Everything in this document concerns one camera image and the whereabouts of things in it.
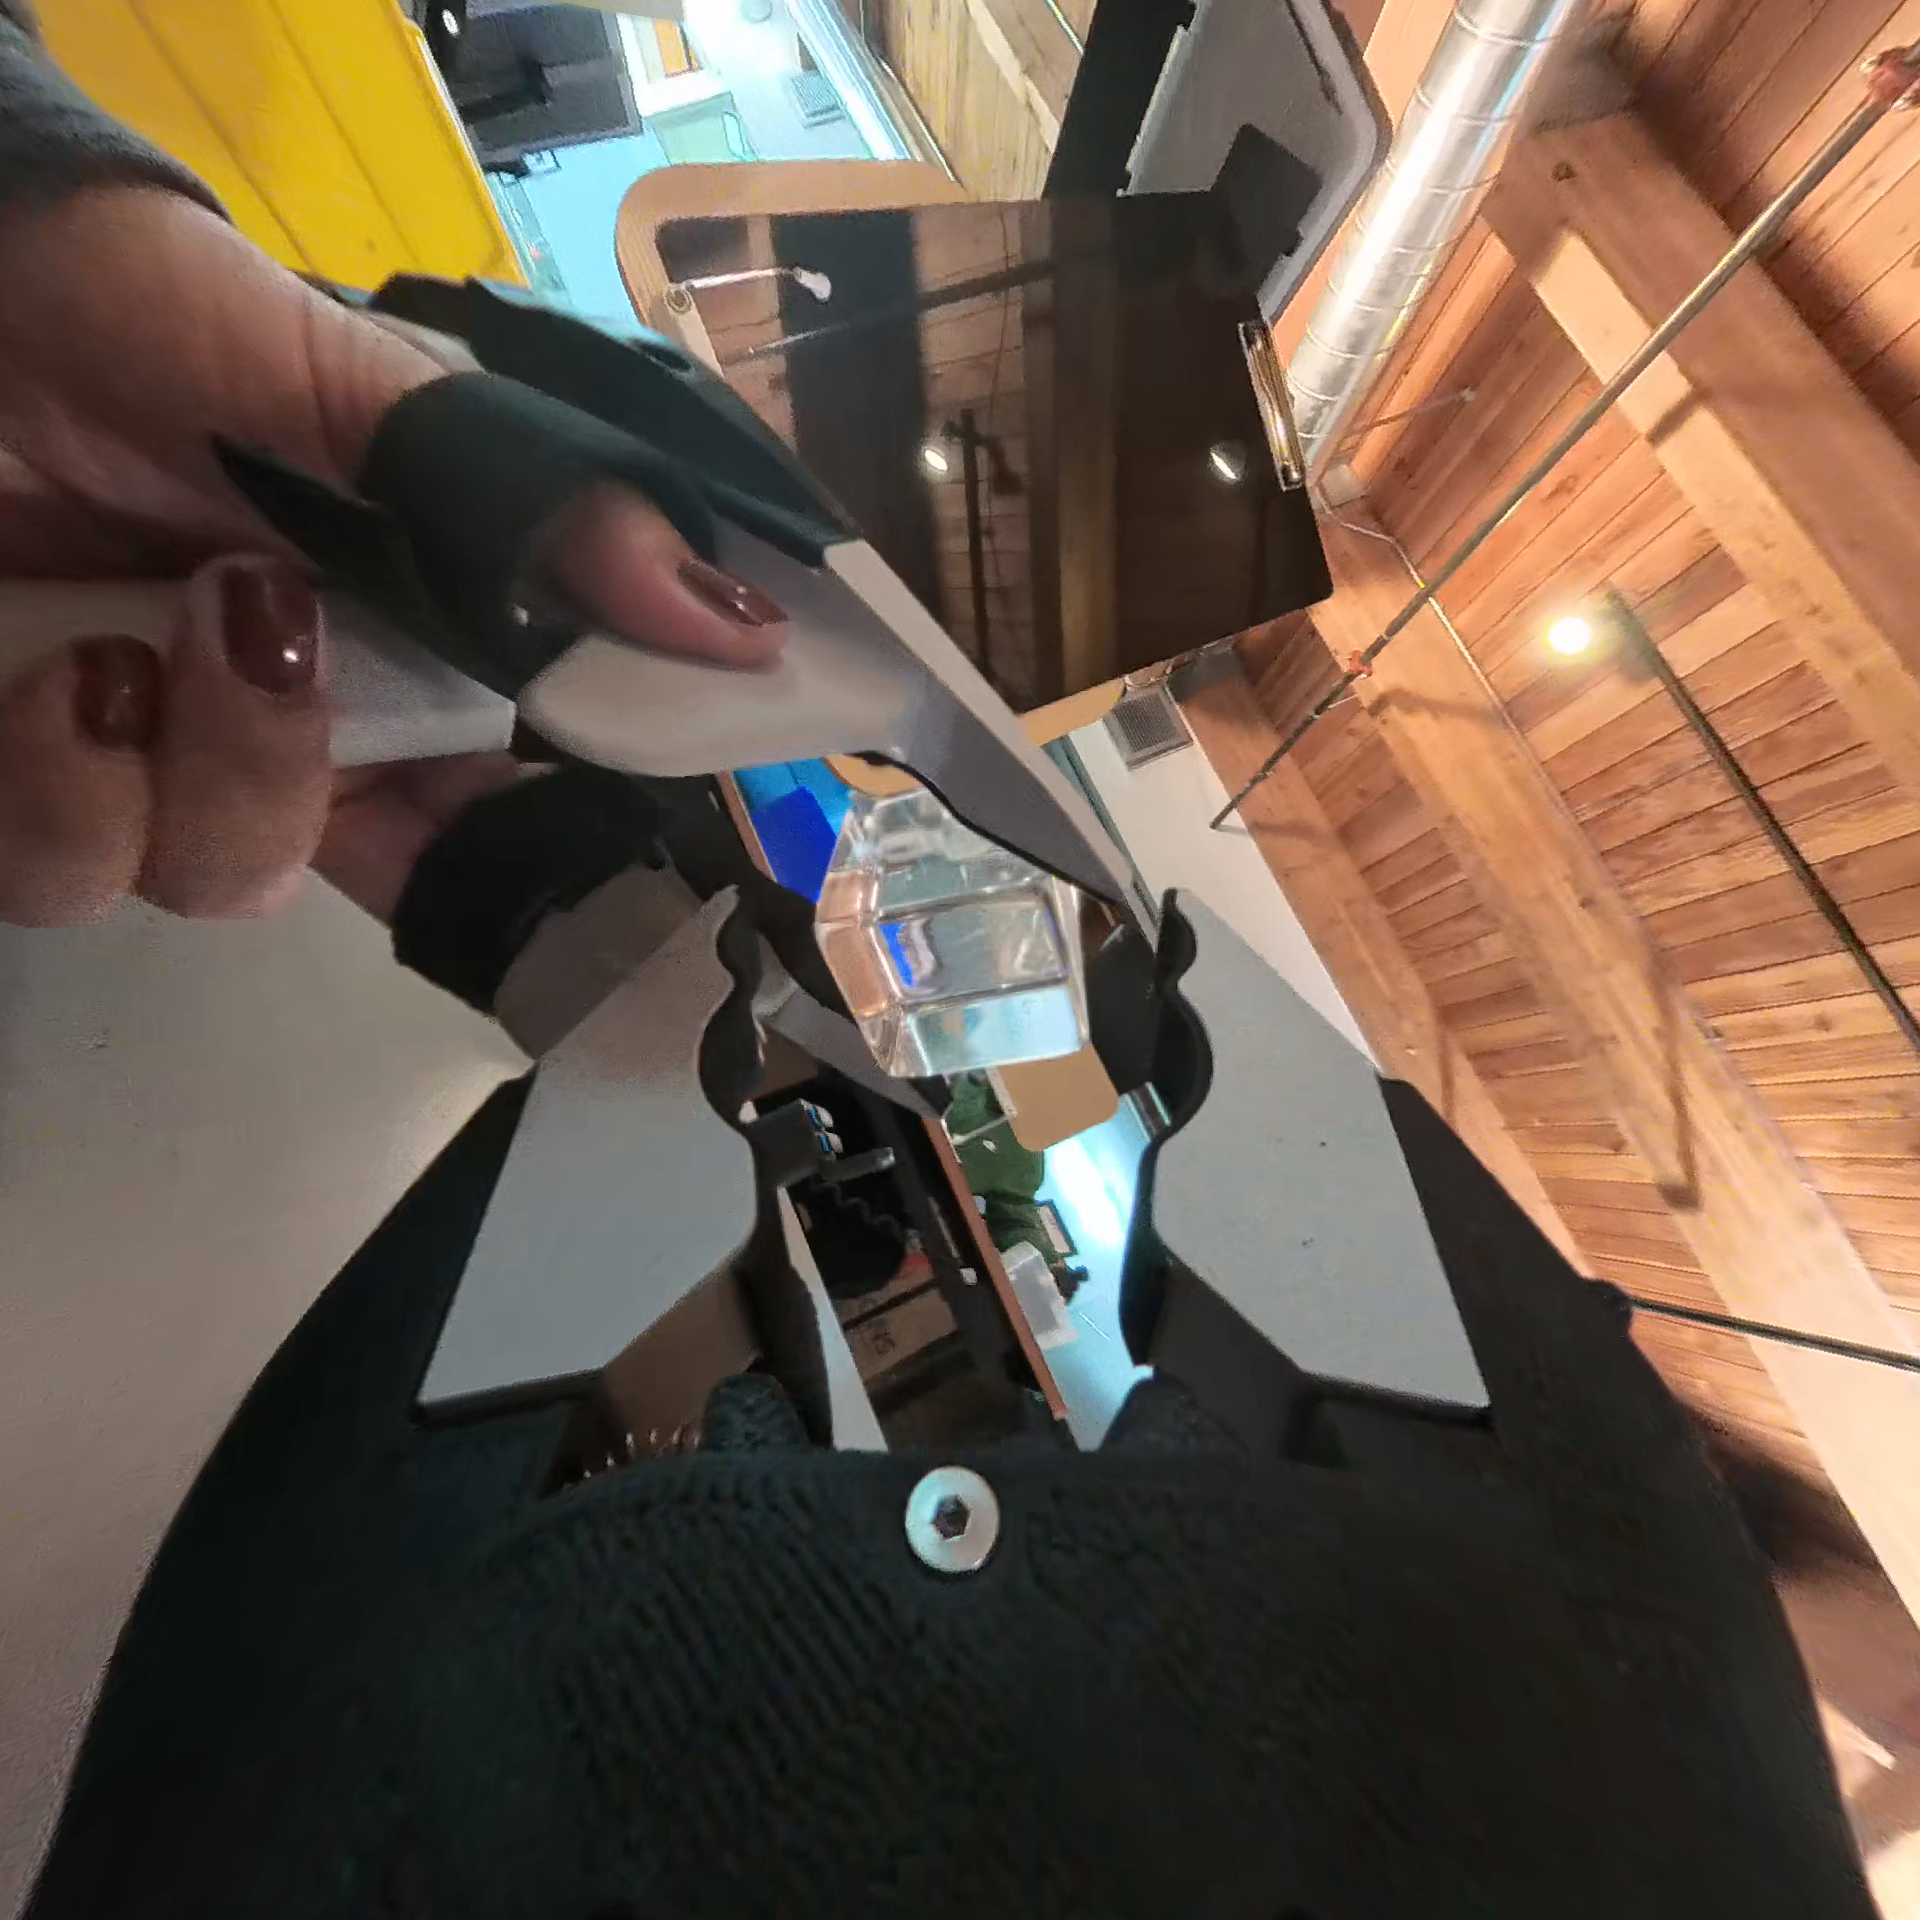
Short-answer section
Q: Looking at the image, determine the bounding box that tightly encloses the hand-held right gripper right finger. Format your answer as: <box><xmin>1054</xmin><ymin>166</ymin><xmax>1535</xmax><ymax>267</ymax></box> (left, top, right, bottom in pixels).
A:
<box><xmin>1100</xmin><ymin>886</ymin><xmax>1495</xmax><ymax>1453</ymax></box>

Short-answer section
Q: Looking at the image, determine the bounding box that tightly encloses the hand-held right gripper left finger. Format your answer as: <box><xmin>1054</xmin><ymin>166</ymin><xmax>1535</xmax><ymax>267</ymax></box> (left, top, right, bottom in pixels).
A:
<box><xmin>414</xmin><ymin>885</ymin><xmax>819</xmax><ymax>1453</ymax></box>

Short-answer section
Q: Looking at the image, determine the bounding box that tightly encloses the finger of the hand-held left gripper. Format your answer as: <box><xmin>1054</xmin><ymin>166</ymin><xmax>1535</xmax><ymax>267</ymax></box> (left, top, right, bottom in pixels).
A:
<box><xmin>517</xmin><ymin>538</ymin><xmax>1144</xmax><ymax>914</ymax></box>
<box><xmin>491</xmin><ymin>877</ymin><xmax>947</xmax><ymax>1125</ymax></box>

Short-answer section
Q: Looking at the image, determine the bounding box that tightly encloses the clear acrylic block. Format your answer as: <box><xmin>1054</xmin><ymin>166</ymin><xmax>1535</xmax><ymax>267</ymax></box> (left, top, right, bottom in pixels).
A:
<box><xmin>813</xmin><ymin>786</ymin><xmax>1093</xmax><ymax>1082</ymax></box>

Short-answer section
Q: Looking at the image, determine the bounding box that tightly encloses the yellow plastic bin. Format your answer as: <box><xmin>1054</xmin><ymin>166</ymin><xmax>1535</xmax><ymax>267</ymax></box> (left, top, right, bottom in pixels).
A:
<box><xmin>29</xmin><ymin>0</ymin><xmax>531</xmax><ymax>291</ymax></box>

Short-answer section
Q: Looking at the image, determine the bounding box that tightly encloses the person's left hand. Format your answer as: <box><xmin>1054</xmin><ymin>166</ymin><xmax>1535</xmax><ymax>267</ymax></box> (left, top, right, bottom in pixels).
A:
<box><xmin>0</xmin><ymin>182</ymin><xmax>792</xmax><ymax>928</ymax></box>

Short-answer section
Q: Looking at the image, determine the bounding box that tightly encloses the blue plastic bin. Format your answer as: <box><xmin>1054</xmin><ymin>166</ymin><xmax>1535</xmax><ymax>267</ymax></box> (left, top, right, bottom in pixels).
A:
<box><xmin>742</xmin><ymin>757</ymin><xmax>847</xmax><ymax>886</ymax></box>

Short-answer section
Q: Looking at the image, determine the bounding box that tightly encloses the wooden framed mirror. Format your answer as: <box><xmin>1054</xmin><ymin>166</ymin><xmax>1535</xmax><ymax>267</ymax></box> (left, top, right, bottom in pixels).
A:
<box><xmin>614</xmin><ymin>158</ymin><xmax>1336</xmax><ymax>735</ymax></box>

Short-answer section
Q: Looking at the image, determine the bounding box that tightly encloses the clear plastic container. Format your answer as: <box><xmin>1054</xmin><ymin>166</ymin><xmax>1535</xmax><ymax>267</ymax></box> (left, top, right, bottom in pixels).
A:
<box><xmin>997</xmin><ymin>1240</ymin><xmax>1078</xmax><ymax>1354</ymax></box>

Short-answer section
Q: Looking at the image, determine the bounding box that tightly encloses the black computer monitor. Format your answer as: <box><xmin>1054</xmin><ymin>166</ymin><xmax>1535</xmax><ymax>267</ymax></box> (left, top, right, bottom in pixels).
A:
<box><xmin>448</xmin><ymin>0</ymin><xmax>646</xmax><ymax>155</ymax></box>

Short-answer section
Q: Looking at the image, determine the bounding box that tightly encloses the grey desk with wood edge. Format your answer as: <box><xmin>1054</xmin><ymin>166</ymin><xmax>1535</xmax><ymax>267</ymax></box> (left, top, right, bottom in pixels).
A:
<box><xmin>913</xmin><ymin>1110</ymin><xmax>1081</xmax><ymax>1427</ymax></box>

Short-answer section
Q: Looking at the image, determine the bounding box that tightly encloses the thin black ceiling conduit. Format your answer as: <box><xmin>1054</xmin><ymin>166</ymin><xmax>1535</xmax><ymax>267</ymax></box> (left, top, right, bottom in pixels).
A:
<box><xmin>1603</xmin><ymin>589</ymin><xmax>1920</xmax><ymax>1055</ymax></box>

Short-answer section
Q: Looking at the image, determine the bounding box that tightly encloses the black ceiling pipe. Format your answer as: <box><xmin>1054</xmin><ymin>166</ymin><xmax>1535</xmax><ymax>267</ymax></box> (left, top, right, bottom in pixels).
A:
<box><xmin>1211</xmin><ymin>46</ymin><xmax>1920</xmax><ymax>830</ymax></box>

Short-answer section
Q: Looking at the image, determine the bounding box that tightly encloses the white wall vent grille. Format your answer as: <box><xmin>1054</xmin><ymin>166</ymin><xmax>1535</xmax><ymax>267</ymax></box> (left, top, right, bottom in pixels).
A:
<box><xmin>1102</xmin><ymin>680</ymin><xmax>1198</xmax><ymax>770</ymax></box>

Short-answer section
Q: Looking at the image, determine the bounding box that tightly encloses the black coiled cable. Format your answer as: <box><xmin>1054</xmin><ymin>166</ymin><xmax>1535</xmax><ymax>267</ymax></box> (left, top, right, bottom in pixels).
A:
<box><xmin>785</xmin><ymin>1170</ymin><xmax>932</xmax><ymax>1296</ymax></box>

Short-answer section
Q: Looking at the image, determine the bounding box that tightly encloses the large silver ventilation duct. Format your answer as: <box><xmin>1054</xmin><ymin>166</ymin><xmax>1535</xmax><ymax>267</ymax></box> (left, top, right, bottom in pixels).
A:
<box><xmin>1281</xmin><ymin>0</ymin><xmax>1576</xmax><ymax>470</ymax></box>

